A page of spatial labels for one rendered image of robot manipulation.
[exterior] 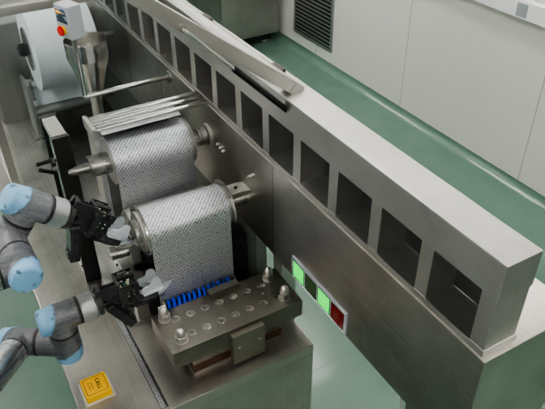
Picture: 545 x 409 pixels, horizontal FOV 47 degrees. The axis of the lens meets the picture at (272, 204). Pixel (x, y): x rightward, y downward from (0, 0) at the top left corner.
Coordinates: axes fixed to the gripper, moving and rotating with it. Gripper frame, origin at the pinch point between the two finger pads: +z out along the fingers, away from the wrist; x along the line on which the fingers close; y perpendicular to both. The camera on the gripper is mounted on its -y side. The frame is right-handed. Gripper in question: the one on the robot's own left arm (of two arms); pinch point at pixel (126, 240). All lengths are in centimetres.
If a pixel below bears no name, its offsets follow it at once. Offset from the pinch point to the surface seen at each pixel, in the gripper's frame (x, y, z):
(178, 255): -6.8, 3.4, 12.4
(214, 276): -6.8, 0.3, 28.4
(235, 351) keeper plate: -28.5, -9.4, 30.5
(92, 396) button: -19.8, -37.0, 3.4
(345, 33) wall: 270, 108, 262
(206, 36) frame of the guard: -20, 59, -24
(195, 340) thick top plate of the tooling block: -25.0, -10.5, 18.6
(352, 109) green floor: 219, 60, 266
